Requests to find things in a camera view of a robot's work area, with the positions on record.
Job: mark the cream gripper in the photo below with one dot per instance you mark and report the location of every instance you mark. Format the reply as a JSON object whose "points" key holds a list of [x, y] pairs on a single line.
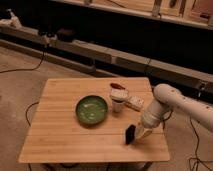
{"points": [[141, 132]]}

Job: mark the black eraser block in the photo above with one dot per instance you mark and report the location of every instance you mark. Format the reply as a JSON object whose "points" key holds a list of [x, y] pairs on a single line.
{"points": [[130, 134]]}

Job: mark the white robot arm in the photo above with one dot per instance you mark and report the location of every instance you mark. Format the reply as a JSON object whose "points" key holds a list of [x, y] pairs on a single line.
{"points": [[165, 98]]}

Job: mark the white patterned box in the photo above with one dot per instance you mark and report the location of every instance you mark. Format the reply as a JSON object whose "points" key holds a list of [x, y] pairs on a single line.
{"points": [[135, 103]]}

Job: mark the white cup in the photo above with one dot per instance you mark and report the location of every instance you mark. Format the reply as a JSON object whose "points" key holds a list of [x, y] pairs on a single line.
{"points": [[118, 97]]}

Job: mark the green round plate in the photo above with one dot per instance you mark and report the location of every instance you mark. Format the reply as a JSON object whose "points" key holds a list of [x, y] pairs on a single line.
{"points": [[91, 110]]}

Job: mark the brown spoon-like object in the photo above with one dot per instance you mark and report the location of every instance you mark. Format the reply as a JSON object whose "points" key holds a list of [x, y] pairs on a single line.
{"points": [[117, 86]]}

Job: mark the wooden table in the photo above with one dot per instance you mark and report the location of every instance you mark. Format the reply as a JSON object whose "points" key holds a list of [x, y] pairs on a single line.
{"points": [[75, 123]]}

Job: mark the white object on ledge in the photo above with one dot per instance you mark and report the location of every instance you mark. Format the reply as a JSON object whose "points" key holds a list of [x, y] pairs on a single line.
{"points": [[13, 21]]}

